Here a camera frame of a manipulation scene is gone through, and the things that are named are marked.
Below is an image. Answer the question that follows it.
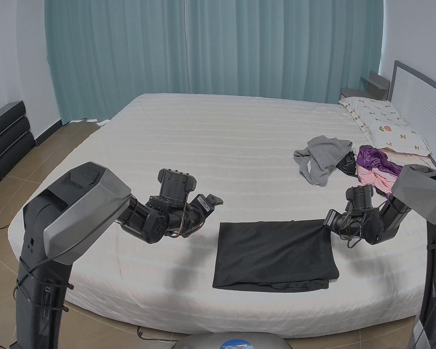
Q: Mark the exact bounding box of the pink garment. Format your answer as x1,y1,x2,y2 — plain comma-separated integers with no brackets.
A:
356,166,401,200

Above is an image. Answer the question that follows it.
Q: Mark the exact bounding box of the grey bedside table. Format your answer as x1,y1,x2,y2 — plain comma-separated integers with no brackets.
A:
340,70,390,103

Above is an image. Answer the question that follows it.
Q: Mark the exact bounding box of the cream pillow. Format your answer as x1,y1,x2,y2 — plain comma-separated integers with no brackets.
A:
381,149,432,167

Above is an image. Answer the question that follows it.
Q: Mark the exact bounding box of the grey garment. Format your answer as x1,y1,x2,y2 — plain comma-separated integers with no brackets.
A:
294,135,354,188

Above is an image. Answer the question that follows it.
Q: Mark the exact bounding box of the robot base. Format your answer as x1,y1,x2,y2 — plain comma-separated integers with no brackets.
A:
174,332,288,349

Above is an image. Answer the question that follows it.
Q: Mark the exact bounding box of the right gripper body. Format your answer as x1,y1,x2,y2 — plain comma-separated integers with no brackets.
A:
322,209,351,238

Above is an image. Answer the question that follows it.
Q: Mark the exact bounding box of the black chest of drawers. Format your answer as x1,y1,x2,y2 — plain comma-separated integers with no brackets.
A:
0,100,35,200

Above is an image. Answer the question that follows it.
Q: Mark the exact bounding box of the bed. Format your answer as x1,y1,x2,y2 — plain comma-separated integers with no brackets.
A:
8,60,436,339

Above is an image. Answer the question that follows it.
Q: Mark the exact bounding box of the black printed garment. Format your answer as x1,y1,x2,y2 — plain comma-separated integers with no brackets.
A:
335,151,359,179

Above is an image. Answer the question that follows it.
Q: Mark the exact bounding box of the white printed pillow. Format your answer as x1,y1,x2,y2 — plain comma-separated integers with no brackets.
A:
339,97,432,156

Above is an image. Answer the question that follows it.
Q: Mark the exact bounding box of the blue-green curtain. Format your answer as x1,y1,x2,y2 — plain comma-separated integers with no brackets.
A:
185,0,386,104
45,0,188,126

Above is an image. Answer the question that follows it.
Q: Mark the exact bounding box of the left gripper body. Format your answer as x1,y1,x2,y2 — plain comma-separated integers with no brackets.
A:
184,193,219,232

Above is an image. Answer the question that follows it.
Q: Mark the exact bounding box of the purple garment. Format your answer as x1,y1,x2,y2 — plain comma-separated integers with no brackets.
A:
353,145,405,182

